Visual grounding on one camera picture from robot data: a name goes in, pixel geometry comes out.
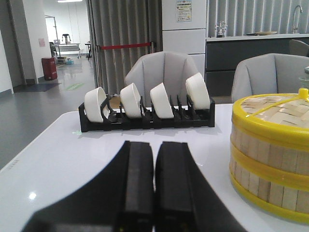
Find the yellow plate on counter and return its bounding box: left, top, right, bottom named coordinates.
left=246, top=31, right=278, bottom=36

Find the dark grey counter cabinet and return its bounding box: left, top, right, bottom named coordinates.
left=205, top=34, right=309, bottom=97

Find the left grey chair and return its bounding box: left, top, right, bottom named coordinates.
left=124, top=51, right=198, bottom=107

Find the red barrier belt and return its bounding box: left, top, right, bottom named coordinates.
left=99, top=42, right=154, bottom=50

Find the black dish rack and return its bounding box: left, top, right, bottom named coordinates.
left=78, top=96, right=215, bottom=132

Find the bamboo steamer tray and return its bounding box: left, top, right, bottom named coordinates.
left=230, top=128, right=309, bottom=176
left=229, top=158, right=309, bottom=224

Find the right grey chair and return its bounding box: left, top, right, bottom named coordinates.
left=231, top=53, right=309, bottom=102

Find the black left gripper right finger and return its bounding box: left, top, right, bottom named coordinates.
left=154, top=142, right=245, bottom=232

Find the white refrigerator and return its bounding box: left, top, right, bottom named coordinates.
left=162, top=0, right=207, bottom=75

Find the grey chair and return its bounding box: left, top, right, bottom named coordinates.
left=231, top=53, right=309, bottom=102
left=124, top=51, right=198, bottom=107

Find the white bowl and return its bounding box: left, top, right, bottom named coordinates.
left=150, top=83, right=174, bottom=119
left=185, top=72, right=211, bottom=110
left=84, top=87, right=107, bottom=123
left=120, top=83, right=141, bottom=118

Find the red trash bin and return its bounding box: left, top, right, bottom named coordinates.
left=42, top=58, right=57, bottom=80

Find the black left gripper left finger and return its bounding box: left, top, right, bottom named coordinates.
left=23, top=141, right=154, bottom=232

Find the yellow bamboo steamer lid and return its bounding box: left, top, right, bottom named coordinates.
left=232, top=88, right=309, bottom=147

